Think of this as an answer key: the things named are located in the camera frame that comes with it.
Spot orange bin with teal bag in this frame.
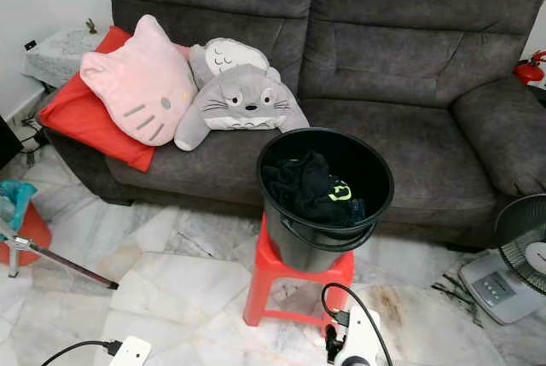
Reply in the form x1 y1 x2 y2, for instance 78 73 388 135
0 180 53 267

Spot black shirt with green logo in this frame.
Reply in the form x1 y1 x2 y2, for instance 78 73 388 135
260 150 368 229

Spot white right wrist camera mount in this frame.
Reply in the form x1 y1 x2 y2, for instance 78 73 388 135
340 305 383 366

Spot red fire extinguisher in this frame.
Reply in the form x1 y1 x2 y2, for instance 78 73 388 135
514 49 546 86

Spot red square cushion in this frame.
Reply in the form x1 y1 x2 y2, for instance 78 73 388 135
38 26 194 173

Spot silver metal clothes rack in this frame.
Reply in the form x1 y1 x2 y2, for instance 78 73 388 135
0 225 121 291

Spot grey Totoro cushion open eyes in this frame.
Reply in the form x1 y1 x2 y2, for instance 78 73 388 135
172 62 311 153

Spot black plastic bucket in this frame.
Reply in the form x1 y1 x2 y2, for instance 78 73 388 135
256 126 396 274

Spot red plastic stool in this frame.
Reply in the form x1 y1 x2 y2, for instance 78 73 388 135
242 212 356 338

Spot grey floor fan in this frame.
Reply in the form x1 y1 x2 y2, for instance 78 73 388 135
458 194 546 326

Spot grey brown fabric sofa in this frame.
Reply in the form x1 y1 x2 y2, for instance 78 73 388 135
43 0 546 253

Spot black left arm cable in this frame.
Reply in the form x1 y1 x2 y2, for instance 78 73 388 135
40 340 124 366

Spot side table with lace cloth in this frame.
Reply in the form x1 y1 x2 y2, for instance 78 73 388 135
20 23 113 90

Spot pink cat face cushion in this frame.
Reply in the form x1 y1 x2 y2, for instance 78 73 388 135
78 14 200 148

